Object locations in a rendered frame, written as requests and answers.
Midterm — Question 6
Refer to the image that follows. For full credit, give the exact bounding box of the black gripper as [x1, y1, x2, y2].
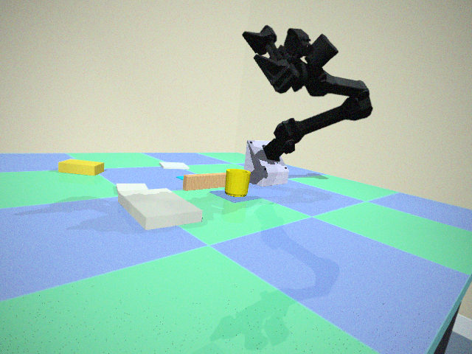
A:
[242, 25, 302, 93]

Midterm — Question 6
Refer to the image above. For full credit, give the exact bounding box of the yellow rectangular block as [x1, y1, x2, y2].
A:
[58, 159, 104, 176]

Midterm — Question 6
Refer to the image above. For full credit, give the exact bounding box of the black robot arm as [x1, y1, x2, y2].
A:
[262, 28, 372, 161]

